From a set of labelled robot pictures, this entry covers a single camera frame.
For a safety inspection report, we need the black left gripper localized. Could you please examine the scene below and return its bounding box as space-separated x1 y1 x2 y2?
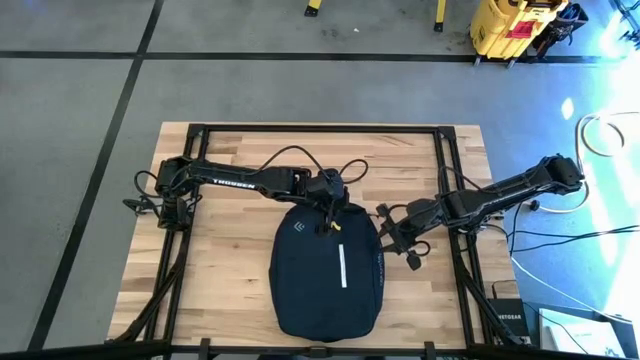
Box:
302 168 350 237

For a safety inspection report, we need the black floor cable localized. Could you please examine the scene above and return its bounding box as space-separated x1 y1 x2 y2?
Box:
507 224 640 241
509 227 640 254

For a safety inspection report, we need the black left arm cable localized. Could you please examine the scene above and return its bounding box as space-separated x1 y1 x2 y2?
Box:
255 144 370 187

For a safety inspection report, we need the thick white floor cable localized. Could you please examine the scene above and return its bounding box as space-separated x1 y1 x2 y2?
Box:
517 110 640 216

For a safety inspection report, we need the yellow mop bucket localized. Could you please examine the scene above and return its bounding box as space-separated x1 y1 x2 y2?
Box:
468 0 571 69

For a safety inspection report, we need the black tool bag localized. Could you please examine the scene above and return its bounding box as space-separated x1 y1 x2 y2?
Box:
530 2 590 57

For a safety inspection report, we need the yellow stepladder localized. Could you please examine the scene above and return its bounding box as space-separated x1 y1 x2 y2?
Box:
303 0 448 34

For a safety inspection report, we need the black Netgear network switch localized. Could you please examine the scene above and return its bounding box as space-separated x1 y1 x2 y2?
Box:
487 297 532 342

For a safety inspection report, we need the white flat box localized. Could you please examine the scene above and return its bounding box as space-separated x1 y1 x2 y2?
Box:
538 307 627 359

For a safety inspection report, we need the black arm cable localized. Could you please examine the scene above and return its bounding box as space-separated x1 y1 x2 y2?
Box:
402 238 432 272
255 144 370 187

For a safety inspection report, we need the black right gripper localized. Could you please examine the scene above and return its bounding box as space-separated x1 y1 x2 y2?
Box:
375 197 449 253

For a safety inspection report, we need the black aluminium table frame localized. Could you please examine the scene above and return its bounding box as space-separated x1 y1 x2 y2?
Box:
107 122 532 360

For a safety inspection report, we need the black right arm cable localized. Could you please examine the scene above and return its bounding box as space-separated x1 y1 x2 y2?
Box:
402 238 432 272

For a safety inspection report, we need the thin white floor cable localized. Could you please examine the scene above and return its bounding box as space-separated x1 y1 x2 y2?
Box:
509 257 626 324

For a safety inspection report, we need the navy blue backpack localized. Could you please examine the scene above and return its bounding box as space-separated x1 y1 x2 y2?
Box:
268 202 386 344

